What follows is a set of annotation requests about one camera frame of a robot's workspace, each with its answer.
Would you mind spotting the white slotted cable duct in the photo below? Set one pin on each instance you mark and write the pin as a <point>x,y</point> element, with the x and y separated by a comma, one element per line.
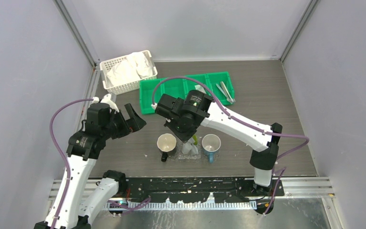
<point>208,205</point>

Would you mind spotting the white plastic basket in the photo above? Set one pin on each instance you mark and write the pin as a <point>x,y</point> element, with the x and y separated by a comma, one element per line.
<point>105,66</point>

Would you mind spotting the green compartment organizer bin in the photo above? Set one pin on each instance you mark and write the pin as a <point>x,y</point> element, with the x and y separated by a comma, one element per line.
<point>181,87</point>

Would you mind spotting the clear oval textured tray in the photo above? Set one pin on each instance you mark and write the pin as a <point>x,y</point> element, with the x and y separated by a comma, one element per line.
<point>180,156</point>

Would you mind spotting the yellow toothpaste tube red cap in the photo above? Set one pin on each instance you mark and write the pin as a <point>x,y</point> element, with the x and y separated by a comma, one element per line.
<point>195,138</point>

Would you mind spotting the white toothpaste tube orange cap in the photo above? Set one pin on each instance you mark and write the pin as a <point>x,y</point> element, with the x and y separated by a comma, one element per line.
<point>194,150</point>

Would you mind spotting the black mug cream inside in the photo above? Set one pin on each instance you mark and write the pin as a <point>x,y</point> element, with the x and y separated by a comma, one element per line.
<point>167,145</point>

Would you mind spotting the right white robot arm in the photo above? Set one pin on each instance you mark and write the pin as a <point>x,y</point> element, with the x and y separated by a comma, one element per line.
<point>263,139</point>

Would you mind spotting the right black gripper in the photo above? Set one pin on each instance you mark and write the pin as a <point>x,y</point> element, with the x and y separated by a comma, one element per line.
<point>183,137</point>

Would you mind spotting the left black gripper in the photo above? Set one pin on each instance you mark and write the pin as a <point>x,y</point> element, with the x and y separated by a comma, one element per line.
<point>134,123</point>

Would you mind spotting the white cloth in basket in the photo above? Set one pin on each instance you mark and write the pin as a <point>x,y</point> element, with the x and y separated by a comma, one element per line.
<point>134,67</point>

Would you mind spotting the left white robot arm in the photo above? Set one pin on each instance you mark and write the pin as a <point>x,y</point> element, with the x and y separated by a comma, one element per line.
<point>69,210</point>

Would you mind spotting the blue mug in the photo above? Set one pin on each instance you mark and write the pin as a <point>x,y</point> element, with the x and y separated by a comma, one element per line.
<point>211,145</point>

